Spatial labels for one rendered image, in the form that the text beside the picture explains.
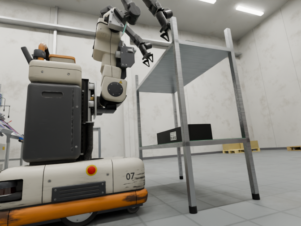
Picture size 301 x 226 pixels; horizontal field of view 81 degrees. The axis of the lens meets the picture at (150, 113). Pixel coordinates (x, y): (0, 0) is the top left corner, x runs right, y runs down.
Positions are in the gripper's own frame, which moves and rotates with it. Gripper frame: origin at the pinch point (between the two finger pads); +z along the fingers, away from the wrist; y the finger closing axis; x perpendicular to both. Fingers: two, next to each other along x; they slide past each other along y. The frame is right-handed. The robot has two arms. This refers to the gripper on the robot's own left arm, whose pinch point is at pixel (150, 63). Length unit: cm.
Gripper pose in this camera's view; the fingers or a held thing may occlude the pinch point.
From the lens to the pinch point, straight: 176.6
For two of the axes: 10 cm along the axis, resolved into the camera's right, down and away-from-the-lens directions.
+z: 4.7, 8.8, -0.2
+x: -8.1, 4.2, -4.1
